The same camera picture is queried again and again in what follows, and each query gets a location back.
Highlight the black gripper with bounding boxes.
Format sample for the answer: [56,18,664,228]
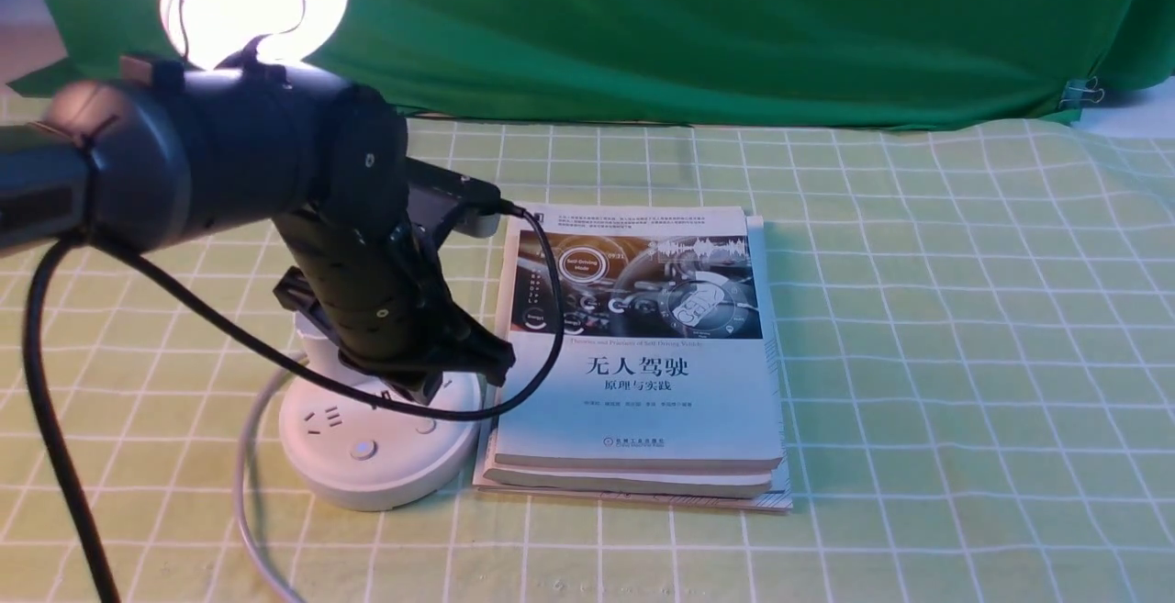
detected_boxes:
[274,208,516,393]

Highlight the thin bottom book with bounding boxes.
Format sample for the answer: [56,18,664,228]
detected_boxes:
[474,216,794,514]

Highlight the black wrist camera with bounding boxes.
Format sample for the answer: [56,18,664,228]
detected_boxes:
[404,158,502,244]

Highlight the green backdrop cloth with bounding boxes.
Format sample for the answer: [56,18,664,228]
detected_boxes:
[9,0,1175,130]

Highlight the white top book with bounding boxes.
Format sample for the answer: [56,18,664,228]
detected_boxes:
[496,205,786,473]

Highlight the white round desk lamp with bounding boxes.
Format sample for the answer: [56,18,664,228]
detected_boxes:
[159,0,479,512]

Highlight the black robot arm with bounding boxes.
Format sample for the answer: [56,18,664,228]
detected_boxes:
[1,56,515,404]

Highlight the metal binder clip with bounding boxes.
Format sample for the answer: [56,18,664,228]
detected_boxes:
[1058,78,1105,110]

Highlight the black camera cable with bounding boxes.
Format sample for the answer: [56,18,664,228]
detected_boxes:
[24,202,565,603]

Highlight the white lamp power cord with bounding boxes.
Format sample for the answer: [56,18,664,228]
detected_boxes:
[233,357,313,603]

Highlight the green checkered tablecloth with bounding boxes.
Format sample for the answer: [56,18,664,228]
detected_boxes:
[1,119,1174,602]

